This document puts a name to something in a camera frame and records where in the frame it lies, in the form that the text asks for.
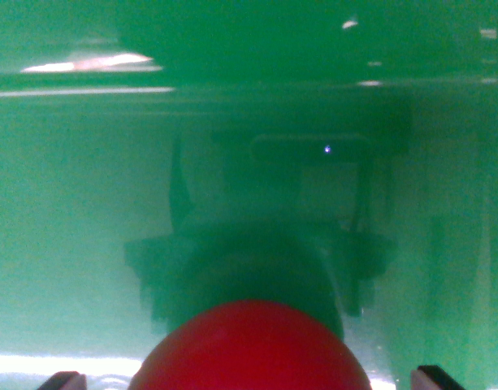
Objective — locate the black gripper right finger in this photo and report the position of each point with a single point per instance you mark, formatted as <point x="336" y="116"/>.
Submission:
<point x="430" y="378"/>

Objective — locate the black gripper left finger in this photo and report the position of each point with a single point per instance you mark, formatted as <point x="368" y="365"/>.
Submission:
<point x="66" y="381"/>

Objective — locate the red tomato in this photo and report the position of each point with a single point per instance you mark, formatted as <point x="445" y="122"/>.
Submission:
<point x="248" y="349"/>

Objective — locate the green plastic bin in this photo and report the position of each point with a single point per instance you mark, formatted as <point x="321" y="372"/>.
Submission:
<point x="70" y="203"/>

